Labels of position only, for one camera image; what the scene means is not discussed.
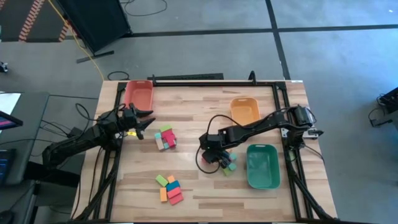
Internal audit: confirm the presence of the monitor screen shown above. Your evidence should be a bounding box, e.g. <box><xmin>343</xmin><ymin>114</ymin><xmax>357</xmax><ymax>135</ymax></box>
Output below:
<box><xmin>0</xmin><ymin>110</ymin><xmax>24</xmax><ymax>131</ymax></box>

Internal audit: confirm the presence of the black equipment box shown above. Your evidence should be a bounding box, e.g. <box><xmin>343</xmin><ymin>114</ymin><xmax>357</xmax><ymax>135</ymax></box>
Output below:
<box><xmin>368</xmin><ymin>86</ymin><xmax>398</xmax><ymax>128</ymax></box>

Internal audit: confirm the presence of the black partition screen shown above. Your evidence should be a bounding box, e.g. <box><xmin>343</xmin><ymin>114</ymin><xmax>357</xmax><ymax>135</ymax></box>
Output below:
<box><xmin>55</xmin><ymin>0</ymin><xmax>133</xmax><ymax>64</ymax></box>

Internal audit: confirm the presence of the black aluminium table frame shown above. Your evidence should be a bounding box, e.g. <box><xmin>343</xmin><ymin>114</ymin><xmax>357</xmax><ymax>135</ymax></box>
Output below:
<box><xmin>72</xmin><ymin>70</ymin><xmax>338</xmax><ymax>223</ymax></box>

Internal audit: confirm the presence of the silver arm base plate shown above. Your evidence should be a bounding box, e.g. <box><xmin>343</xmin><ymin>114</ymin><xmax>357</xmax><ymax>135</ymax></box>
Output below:
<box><xmin>281</xmin><ymin>126</ymin><xmax>324</xmax><ymax>139</ymax></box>

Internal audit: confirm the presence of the blue foam block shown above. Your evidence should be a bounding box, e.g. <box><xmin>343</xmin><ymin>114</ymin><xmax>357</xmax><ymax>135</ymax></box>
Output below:
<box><xmin>165</xmin><ymin>180</ymin><xmax>181</xmax><ymax>192</ymax></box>

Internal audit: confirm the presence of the black flat bar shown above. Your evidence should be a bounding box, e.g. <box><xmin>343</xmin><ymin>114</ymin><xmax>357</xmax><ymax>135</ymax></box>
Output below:
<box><xmin>147</xmin><ymin>73</ymin><xmax>224</xmax><ymax>82</ymax></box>

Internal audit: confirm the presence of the grey desk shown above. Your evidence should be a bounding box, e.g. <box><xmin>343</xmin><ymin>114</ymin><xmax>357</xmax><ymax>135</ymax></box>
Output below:
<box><xmin>0</xmin><ymin>91</ymin><xmax>50</xmax><ymax>187</ymax></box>

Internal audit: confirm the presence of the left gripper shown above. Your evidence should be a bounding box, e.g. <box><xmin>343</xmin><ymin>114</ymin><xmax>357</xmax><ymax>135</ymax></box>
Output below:
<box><xmin>119</xmin><ymin>103</ymin><xmax>156</xmax><ymax>141</ymax></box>

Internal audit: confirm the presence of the green plastic bin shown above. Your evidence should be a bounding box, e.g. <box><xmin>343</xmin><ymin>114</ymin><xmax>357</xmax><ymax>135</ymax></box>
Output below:
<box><xmin>246</xmin><ymin>143</ymin><xmax>282</xmax><ymax>190</ymax></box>

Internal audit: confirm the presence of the black floor cable loop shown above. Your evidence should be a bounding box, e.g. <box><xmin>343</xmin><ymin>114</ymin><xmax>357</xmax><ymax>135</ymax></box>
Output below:
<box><xmin>107</xmin><ymin>70</ymin><xmax>131</xmax><ymax>81</ymax></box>

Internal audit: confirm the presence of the dark tablet screen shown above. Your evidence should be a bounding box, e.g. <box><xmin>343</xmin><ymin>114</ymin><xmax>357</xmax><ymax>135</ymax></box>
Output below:
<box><xmin>0</xmin><ymin>148</ymin><xmax>17</xmax><ymax>187</ymax></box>

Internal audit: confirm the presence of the yellow plastic bin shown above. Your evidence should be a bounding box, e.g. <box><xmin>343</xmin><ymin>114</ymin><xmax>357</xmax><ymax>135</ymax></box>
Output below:
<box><xmin>229</xmin><ymin>96</ymin><xmax>262</xmax><ymax>126</ymax></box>

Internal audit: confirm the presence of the yellow cable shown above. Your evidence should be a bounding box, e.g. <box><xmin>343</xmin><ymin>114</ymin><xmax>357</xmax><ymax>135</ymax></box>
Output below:
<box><xmin>46</xmin><ymin>0</ymin><xmax>105</xmax><ymax>82</ymax></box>

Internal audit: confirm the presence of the black power adapter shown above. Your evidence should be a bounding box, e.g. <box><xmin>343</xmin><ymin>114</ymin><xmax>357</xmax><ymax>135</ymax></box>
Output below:
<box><xmin>67</xmin><ymin>126</ymin><xmax>82</xmax><ymax>138</ymax></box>

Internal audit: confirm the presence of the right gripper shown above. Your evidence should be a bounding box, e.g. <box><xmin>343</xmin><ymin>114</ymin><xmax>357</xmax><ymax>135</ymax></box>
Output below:
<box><xmin>201</xmin><ymin>148</ymin><xmax>233</xmax><ymax>169</ymax></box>

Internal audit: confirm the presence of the coral plastic bin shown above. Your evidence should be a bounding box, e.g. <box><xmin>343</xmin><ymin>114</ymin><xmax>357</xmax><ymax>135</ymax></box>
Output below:
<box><xmin>123</xmin><ymin>80</ymin><xmax>155</xmax><ymax>112</ymax></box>

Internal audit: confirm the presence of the black mat with orange stripes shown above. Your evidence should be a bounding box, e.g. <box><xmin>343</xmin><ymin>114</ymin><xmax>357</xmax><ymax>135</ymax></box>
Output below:
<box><xmin>0</xmin><ymin>0</ymin><xmax>74</xmax><ymax>43</ymax></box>

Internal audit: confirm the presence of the black computer mouse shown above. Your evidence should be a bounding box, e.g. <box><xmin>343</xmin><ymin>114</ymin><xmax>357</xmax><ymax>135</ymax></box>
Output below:
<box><xmin>0</xmin><ymin>208</ymin><xmax>18</xmax><ymax>224</ymax></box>

